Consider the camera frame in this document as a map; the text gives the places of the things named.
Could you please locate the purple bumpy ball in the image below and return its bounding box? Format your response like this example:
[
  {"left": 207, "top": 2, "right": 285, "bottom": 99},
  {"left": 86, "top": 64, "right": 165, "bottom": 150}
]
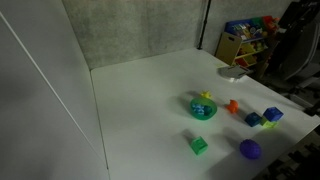
[{"left": 238, "top": 138, "right": 263, "bottom": 160}]

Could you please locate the yellow star toy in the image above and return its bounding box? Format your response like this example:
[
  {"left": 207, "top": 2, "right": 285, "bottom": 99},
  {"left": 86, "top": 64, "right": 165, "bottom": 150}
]
[{"left": 199, "top": 90, "right": 213, "bottom": 100}]

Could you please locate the blue toy figure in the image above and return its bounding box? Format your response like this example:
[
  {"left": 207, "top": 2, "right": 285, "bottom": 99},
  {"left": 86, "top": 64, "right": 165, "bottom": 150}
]
[{"left": 191, "top": 102, "right": 213, "bottom": 117}]

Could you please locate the silver metal bracket plate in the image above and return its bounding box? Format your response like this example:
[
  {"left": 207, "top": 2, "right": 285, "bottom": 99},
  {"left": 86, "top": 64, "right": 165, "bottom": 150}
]
[{"left": 217, "top": 64, "right": 250, "bottom": 84}]

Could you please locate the dark blue toy block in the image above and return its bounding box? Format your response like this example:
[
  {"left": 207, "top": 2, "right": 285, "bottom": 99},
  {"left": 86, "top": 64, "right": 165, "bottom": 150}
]
[{"left": 244, "top": 111, "right": 262, "bottom": 128}]

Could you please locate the green toy cube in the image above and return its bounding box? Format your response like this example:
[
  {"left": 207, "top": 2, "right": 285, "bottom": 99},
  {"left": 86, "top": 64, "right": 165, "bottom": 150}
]
[{"left": 190, "top": 135, "right": 209, "bottom": 157}]

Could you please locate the wooden toy storage shelf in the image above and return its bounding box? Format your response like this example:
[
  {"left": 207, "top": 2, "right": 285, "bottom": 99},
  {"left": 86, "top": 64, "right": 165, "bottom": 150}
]
[{"left": 214, "top": 14, "right": 282, "bottom": 73}]

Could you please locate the black stand pole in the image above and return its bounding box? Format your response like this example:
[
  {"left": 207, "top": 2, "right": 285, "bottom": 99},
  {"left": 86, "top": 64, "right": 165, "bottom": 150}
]
[{"left": 196, "top": 0, "right": 213, "bottom": 51}]

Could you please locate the orange toy object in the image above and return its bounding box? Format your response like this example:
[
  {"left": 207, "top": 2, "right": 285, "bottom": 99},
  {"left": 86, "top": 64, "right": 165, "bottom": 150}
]
[{"left": 225, "top": 99, "right": 240, "bottom": 115}]

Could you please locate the black office chair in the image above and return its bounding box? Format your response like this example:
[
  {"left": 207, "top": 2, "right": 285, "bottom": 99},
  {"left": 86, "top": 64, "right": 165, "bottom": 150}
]
[{"left": 263, "top": 0, "right": 320, "bottom": 108}]

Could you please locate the green plastic bowl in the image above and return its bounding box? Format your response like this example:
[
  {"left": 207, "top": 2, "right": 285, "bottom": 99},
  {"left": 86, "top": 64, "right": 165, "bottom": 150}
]
[{"left": 189, "top": 96, "right": 219, "bottom": 121}]

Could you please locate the lime green toy block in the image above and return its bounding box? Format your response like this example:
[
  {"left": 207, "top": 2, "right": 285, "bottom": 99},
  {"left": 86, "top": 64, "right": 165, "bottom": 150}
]
[{"left": 259, "top": 117, "right": 278, "bottom": 130}]

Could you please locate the bright blue toy block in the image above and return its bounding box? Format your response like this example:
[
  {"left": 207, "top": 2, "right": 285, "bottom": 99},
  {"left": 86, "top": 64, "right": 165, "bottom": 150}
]
[{"left": 262, "top": 106, "right": 285, "bottom": 123}]

